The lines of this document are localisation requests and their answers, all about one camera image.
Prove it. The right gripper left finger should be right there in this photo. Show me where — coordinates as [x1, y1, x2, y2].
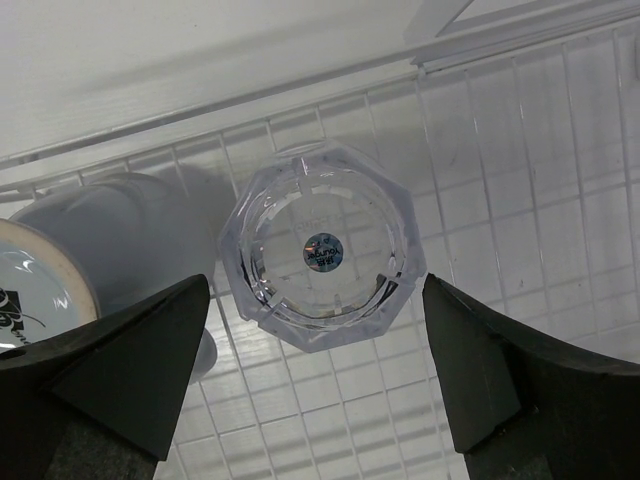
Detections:
[1, 275, 210, 479]

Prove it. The clear faceted glass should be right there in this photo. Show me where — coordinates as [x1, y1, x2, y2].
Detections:
[219, 139, 426, 353]

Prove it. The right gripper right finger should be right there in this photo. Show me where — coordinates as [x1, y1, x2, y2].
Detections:
[422, 274, 639, 479]

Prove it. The grey-blue ceramic cup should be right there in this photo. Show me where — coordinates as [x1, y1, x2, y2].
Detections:
[1, 173, 215, 352]

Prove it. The white wire dish rack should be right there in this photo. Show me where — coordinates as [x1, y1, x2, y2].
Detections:
[1, 1, 639, 479]

